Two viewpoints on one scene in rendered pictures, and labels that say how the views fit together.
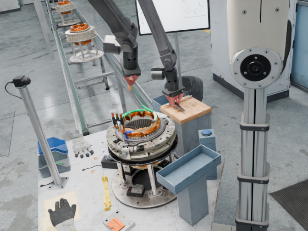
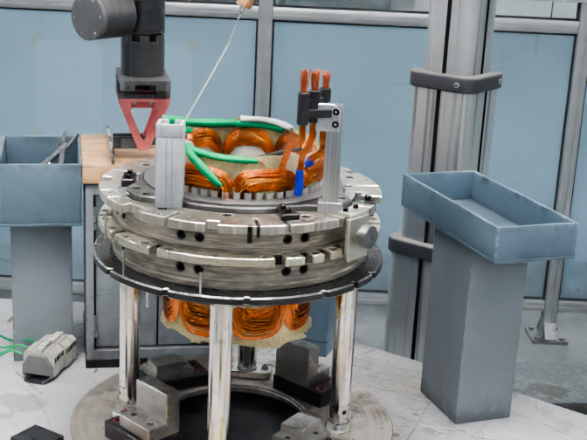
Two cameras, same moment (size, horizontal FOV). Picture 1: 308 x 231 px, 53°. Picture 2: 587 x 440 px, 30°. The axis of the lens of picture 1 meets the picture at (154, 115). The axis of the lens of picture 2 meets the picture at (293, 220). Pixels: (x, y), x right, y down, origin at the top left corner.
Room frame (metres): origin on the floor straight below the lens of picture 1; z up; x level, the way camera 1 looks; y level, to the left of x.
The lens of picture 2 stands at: (0.89, 1.23, 1.42)
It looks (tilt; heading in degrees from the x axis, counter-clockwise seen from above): 17 degrees down; 283
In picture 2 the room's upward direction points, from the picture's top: 3 degrees clockwise
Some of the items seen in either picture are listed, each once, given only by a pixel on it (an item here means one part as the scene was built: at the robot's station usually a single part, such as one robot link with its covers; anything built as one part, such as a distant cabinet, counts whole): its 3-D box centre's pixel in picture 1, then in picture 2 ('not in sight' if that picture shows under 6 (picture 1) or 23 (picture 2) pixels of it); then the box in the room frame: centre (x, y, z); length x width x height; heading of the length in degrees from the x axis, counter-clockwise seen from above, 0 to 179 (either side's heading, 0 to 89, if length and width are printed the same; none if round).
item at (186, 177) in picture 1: (191, 190); (474, 303); (0.96, -0.11, 0.92); 0.25 x 0.11 x 0.28; 124
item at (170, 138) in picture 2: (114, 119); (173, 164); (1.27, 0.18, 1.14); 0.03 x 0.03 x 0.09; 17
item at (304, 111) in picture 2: (118, 120); (314, 106); (1.13, 0.15, 1.21); 0.04 x 0.04 x 0.03; 17
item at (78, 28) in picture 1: (80, 34); not in sight; (3.44, 0.65, 1.05); 0.22 x 0.22 x 0.20
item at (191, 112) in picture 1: (184, 108); (154, 157); (1.42, -0.17, 1.05); 0.20 x 0.19 x 0.02; 25
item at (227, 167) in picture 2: not in sight; (235, 174); (1.21, 0.15, 1.13); 0.08 x 0.02 x 0.04; 17
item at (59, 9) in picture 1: (66, 13); not in sight; (5.50, 1.18, 0.94); 0.39 x 0.39 x 0.30
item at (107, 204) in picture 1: (106, 191); not in sight; (1.17, 0.29, 0.80); 0.22 x 0.04 x 0.03; 8
